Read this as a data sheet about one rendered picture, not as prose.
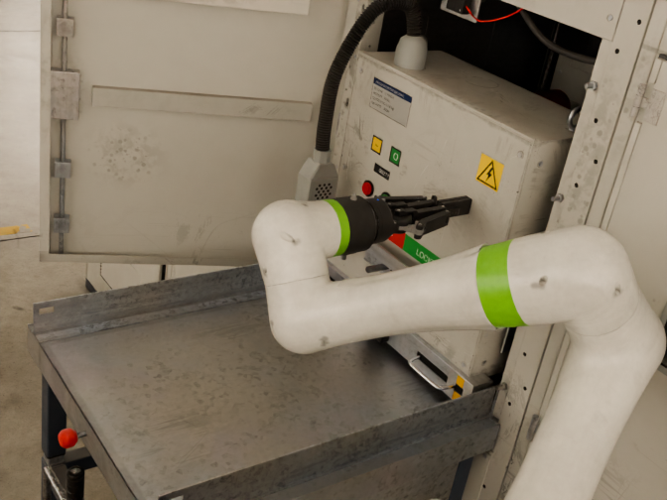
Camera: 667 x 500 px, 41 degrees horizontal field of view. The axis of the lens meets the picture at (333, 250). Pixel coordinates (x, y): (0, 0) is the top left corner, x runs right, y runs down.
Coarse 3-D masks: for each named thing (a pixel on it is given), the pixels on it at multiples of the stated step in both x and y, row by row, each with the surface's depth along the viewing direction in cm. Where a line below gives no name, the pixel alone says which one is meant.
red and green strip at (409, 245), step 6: (396, 234) 174; (402, 234) 173; (390, 240) 176; (396, 240) 175; (402, 240) 173; (408, 240) 172; (414, 240) 170; (402, 246) 173; (408, 246) 172; (414, 246) 170; (420, 246) 169; (408, 252) 172; (414, 252) 171; (420, 252) 169; (426, 252) 168; (420, 258) 169; (426, 258) 168; (432, 258) 166; (438, 258) 165
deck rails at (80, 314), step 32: (128, 288) 174; (160, 288) 179; (192, 288) 183; (224, 288) 189; (256, 288) 194; (64, 320) 169; (96, 320) 174; (128, 320) 175; (416, 416) 153; (448, 416) 159; (480, 416) 165; (320, 448) 142; (352, 448) 147; (384, 448) 152; (224, 480) 132; (256, 480) 136; (288, 480) 141
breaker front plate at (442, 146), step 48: (432, 96) 160; (384, 144) 173; (432, 144) 162; (480, 144) 152; (528, 144) 143; (336, 192) 189; (432, 192) 164; (480, 192) 153; (432, 240) 166; (480, 240) 155; (432, 336) 170
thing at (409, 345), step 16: (336, 272) 191; (400, 336) 176; (416, 336) 173; (400, 352) 177; (416, 352) 173; (432, 352) 169; (432, 368) 170; (448, 368) 166; (464, 384) 163; (480, 384) 162
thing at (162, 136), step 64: (64, 0) 168; (128, 0) 173; (192, 0) 173; (256, 0) 176; (320, 0) 182; (64, 64) 174; (128, 64) 179; (192, 64) 182; (256, 64) 185; (320, 64) 188; (64, 128) 180; (128, 128) 185; (192, 128) 189; (256, 128) 192; (64, 192) 187; (128, 192) 192; (192, 192) 196; (256, 192) 199; (64, 256) 193; (128, 256) 196; (192, 256) 203
